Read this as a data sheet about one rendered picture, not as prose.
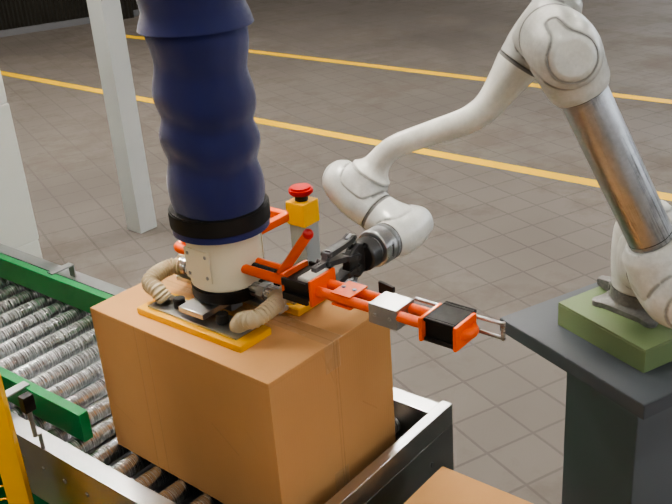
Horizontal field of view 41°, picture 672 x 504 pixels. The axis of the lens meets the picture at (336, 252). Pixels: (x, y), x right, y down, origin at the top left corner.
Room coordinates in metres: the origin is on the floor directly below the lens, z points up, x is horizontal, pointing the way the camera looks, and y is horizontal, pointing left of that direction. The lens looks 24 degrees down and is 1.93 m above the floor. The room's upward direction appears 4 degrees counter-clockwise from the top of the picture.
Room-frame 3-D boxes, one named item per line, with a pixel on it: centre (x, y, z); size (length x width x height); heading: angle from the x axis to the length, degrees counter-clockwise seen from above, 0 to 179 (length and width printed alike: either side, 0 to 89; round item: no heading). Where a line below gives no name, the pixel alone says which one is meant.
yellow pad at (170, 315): (1.82, 0.32, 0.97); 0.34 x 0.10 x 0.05; 50
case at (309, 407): (1.89, 0.24, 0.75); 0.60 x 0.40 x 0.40; 48
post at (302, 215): (2.42, 0.09, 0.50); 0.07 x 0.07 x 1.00; 49
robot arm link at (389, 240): (1.90, -0.10, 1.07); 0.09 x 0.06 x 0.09; 49
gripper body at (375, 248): (1.84, -0.05, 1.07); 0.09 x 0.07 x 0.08; 139
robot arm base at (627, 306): (2.01, -0.74, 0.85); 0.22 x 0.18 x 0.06; 36
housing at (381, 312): (1.59, -0.10, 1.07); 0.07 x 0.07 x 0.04; 50
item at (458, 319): (1.50, -0.20, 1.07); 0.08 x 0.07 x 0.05; 50
